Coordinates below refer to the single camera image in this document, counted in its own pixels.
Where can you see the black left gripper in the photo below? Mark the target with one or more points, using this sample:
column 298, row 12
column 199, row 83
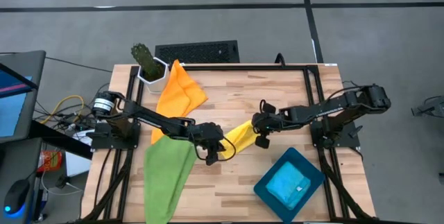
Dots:
column 208, row 137

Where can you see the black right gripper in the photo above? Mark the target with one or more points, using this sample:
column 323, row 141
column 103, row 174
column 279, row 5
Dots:
column 267, row 123

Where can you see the yellow microfiber towel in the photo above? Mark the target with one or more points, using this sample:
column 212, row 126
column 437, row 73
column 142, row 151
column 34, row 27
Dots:
column 239, row 139

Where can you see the blue microfiber towel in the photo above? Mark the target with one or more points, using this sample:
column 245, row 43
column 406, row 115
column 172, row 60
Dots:
column 286, row 186

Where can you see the green microfiber towel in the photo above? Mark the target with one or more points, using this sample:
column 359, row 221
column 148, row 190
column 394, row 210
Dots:
column 166, row 182

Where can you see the orange microfiber towel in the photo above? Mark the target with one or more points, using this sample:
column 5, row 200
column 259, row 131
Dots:
column 177, row 95

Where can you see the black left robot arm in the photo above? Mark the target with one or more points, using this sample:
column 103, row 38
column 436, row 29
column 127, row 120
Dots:
column 152, row 120

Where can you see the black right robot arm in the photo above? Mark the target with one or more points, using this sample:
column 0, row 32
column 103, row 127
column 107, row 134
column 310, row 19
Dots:
column 319, row 107

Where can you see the dark blue square tray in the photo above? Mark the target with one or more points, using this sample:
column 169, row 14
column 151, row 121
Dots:
column 275, row 203

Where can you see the black perforated grille panel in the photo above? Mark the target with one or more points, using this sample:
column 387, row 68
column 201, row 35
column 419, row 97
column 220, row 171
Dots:
column 194, row 52

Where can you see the green cactus plant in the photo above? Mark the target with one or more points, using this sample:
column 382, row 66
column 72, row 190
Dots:
column 145, row 61

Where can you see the white power strip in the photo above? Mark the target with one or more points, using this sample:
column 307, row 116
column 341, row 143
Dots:
column 83, row 136

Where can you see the white box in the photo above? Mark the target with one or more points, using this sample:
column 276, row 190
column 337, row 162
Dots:
column 78, row 165

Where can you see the black desk bar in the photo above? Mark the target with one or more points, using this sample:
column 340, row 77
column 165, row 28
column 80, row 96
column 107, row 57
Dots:
column 59, row 140

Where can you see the orange snack bag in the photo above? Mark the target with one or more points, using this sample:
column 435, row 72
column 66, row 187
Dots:
column 50, row 161

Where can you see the dark grey desk surface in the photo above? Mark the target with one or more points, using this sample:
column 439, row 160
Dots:
column 17, row 161

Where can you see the black computer mouse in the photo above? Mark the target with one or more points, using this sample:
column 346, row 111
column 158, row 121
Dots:
column 14, row 196

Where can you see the grey monitor with blue screen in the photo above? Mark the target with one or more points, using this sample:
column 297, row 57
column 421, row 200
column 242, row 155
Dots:
column 14, row 113

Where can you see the black aluminium table frame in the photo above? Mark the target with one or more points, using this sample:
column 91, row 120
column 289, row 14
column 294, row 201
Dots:
column 260, row 67

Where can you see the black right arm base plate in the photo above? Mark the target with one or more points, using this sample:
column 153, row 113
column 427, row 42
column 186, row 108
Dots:
column 348, row 137

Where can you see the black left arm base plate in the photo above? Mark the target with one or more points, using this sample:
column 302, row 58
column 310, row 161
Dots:
column 104, row 142

